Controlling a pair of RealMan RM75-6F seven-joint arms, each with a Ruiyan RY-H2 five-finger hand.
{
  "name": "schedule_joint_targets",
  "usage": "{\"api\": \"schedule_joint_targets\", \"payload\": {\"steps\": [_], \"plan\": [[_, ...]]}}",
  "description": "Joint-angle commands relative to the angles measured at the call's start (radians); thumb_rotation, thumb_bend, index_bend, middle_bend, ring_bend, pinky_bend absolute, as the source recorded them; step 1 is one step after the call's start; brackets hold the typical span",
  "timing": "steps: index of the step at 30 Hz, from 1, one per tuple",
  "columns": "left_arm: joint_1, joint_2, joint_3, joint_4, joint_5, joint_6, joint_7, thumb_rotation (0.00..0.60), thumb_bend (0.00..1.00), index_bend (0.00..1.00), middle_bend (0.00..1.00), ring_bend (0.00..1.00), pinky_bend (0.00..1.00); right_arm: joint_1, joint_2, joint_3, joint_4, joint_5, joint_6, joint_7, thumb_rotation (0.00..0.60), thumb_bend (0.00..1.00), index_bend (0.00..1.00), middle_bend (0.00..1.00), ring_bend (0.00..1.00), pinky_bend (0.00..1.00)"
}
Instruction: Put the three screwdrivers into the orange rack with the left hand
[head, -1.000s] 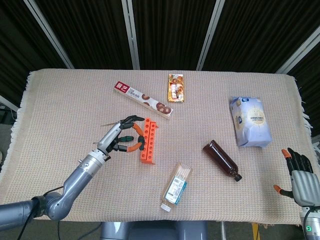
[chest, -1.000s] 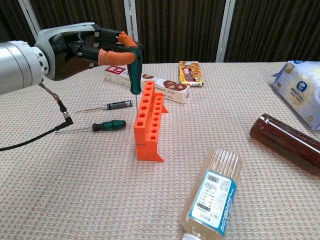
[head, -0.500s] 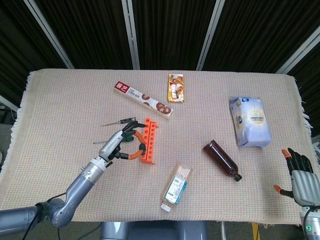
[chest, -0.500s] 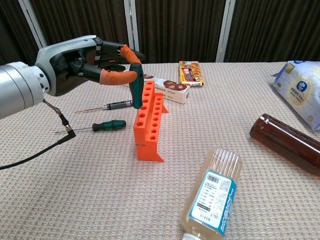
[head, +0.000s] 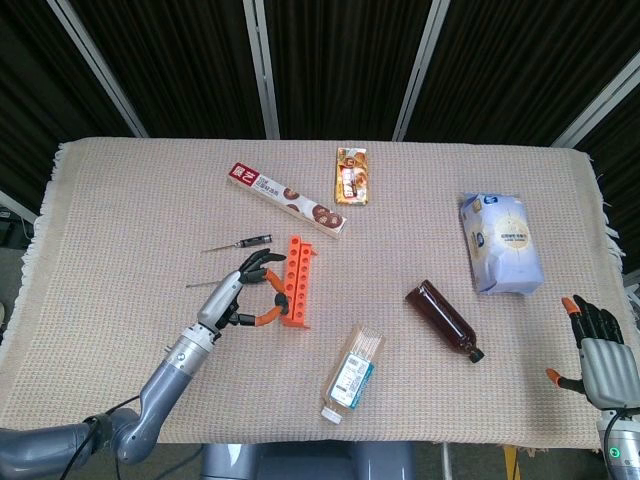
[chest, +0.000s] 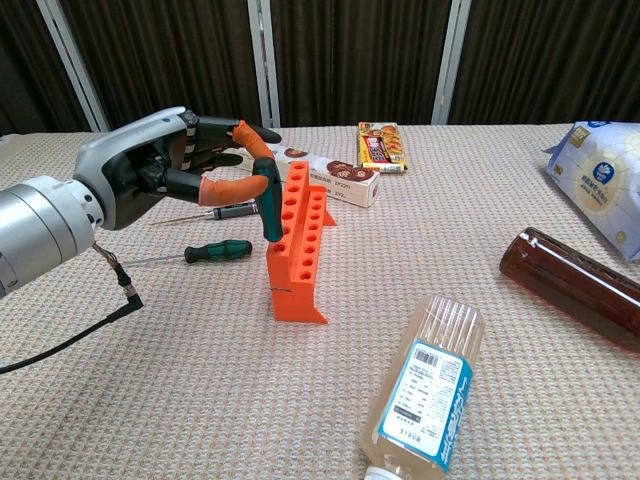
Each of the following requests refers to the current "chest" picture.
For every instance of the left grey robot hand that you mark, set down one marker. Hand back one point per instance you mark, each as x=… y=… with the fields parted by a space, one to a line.
x=125 y=165

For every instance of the orange screwdriver holder rack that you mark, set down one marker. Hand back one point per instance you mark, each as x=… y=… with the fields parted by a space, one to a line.
x=295 y=300

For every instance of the dark ribbed partition panel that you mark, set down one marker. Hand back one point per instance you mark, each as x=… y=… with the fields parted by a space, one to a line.
x=550 y=60
x=360 y=60
x=25 y=65
x=165 y=60

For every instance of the long white baking paper box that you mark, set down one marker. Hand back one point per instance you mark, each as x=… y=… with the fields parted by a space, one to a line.
x=345 y=186

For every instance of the beige woven tablecloth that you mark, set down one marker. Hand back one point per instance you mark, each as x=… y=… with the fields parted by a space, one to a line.
x=200 y=390

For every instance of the yellow snack box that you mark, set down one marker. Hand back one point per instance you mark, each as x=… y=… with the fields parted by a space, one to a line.
x=382 y=150

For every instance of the clear bottle with blue label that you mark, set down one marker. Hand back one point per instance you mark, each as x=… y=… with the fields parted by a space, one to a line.
x=425 y=390

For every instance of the brown plastic bottle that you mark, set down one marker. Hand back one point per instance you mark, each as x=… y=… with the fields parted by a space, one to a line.
x=565 y=285

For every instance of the blue white tissue pack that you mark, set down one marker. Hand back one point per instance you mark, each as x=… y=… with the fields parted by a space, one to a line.
x=600 y=175

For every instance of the white partition frame post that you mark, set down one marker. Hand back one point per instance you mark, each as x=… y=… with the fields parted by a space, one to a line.
x=75 y=70
x=450 y=65
x=263 y=65

